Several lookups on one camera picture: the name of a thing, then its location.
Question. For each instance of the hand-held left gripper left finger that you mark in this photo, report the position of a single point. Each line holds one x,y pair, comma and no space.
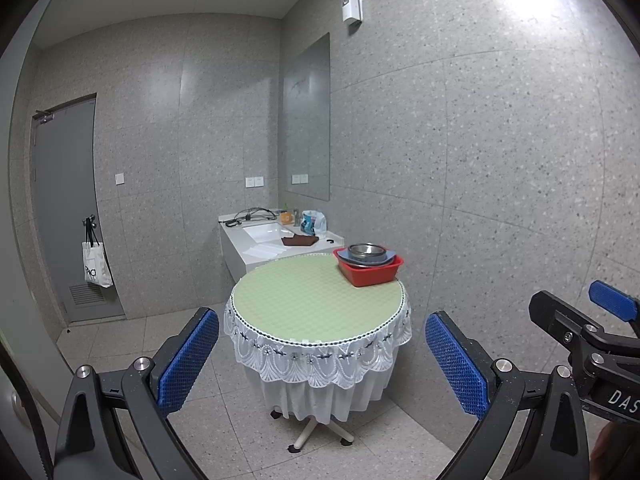
187,357

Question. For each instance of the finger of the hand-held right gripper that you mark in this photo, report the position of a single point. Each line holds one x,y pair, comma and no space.
612,298
555,312

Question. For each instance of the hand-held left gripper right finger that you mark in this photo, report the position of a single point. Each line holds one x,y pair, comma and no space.
455,365

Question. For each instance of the red plastic basin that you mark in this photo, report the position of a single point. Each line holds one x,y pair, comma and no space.
372,275

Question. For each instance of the blue plate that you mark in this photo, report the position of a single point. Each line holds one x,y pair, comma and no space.
394,255

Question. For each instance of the large steel bowl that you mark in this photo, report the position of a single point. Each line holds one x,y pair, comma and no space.
365,260

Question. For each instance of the small steel bowl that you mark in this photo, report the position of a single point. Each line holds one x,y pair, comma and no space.
366,248

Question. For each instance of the door vent grille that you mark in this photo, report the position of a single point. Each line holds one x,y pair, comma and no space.
87,294

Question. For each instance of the white sink counter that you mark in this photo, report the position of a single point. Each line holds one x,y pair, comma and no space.
235,245

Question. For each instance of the white shopping bag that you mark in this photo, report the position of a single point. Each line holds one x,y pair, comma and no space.
97,265

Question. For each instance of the white paper sheet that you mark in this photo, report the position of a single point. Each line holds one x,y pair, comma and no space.
264,251

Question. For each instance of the round table with lace cloth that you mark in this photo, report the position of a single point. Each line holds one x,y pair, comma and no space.
310,300

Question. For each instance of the white table base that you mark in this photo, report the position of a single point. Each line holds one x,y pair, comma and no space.
312,430

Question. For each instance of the brown cloth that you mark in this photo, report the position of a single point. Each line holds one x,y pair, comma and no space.
300,240

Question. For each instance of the orange container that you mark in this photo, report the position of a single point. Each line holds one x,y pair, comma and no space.
286,217

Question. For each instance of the blue and white bag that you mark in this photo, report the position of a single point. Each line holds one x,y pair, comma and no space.
314,223

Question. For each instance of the grey door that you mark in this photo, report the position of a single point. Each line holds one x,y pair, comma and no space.
65,195

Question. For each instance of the door closer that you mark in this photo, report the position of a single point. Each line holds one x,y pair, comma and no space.
44,115

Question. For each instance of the white wall outlet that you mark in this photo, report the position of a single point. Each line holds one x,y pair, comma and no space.
255,182
299,178

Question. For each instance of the wall mirror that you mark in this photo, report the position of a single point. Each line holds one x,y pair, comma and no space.
307,120

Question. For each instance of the white wall device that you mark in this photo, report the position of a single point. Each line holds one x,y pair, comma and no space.
352,7

